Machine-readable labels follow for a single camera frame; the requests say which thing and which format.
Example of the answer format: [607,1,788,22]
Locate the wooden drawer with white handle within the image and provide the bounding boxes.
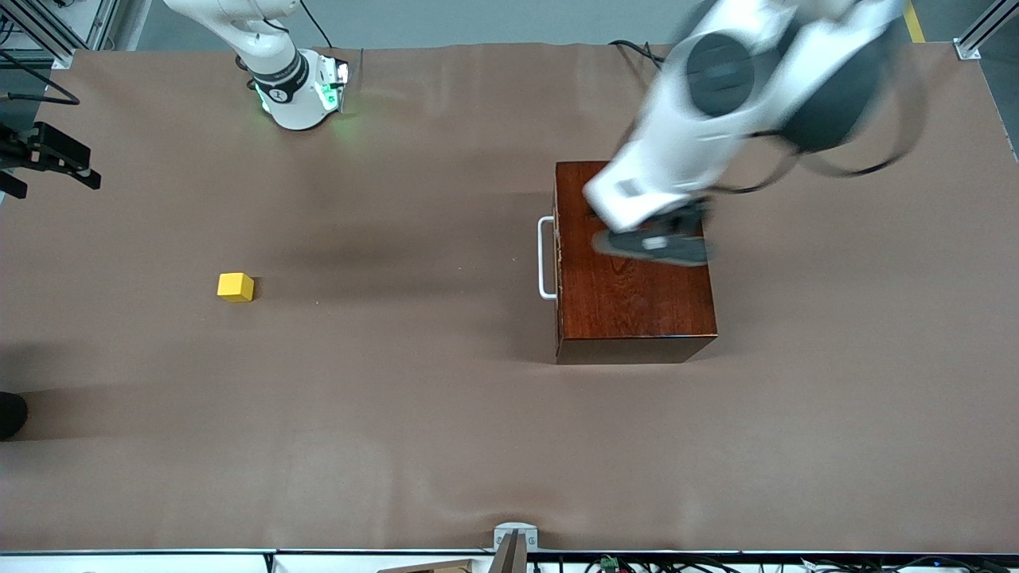
[538,167,563,359]

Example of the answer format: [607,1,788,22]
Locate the yellow cube block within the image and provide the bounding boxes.
[217,272,256,303]

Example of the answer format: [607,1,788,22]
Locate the dark brown wooden cabinet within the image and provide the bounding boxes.
[555,161,718,364]

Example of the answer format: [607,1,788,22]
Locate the black round object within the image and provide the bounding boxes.
[0,392,29,440]

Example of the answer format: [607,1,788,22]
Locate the brown table cover cloth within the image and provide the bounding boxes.
[0,41,1019,554]

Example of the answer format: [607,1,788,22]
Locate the brown cardboard piece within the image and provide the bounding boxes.
[378,559,478,573]

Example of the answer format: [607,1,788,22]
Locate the aluminium frame structure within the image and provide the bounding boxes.
[0,0,120,69]

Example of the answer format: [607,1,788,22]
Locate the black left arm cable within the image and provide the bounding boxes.
[716,80,932,196]

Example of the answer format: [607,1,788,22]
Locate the black left base cables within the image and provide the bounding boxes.
[609,38,666,72]

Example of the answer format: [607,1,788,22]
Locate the black right base cable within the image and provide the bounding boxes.
[299,0,334,49]

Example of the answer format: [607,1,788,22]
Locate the aluminium profile post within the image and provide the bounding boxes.
[955,0,1019,61]

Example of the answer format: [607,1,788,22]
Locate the black cable bundle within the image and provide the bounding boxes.
[533,554,1019,573]

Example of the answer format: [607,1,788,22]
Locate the grey metal bracket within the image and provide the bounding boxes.
[490,522,539,573]

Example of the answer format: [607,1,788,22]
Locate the white table edge rail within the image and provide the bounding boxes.
[0,549,494,573]

